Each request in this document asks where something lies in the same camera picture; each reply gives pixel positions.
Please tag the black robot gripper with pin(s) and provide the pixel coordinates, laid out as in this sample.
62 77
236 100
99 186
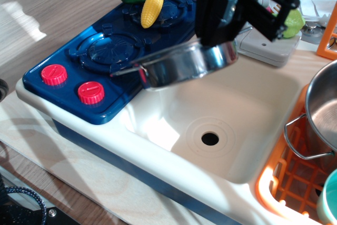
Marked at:
220 21

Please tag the shallow stainless steel pan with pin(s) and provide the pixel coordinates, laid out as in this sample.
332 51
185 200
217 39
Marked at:
180 63

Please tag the cream toy kitchen sink unit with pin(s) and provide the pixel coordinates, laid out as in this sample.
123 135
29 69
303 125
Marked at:
212 144

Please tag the red stove knob right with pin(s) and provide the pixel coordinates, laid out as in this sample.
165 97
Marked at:
91 92

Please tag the red stove knob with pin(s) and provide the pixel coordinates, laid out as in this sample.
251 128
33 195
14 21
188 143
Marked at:
91 92
54 74

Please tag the blue toy stove top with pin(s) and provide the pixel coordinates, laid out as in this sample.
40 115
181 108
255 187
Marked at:
114 40

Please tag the red stove knob left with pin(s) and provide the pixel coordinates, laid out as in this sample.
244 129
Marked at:
54 74

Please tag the grey plastic faucet base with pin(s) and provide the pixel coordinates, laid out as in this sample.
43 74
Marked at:
250 42

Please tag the yellow toy corn cob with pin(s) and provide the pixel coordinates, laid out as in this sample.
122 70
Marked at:
150 12

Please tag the light green toy vegetable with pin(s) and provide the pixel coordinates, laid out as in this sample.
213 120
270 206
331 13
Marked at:
294 22

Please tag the large stainless steel pot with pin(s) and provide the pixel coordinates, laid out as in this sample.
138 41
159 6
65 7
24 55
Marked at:
320 113

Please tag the orange plastic dish rack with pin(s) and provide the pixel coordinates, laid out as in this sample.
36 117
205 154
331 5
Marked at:
289 186

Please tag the teal plastic cup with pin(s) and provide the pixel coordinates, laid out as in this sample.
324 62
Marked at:
326 204

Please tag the black metal bracket with screw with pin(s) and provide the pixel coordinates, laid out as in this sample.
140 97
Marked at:
11 214

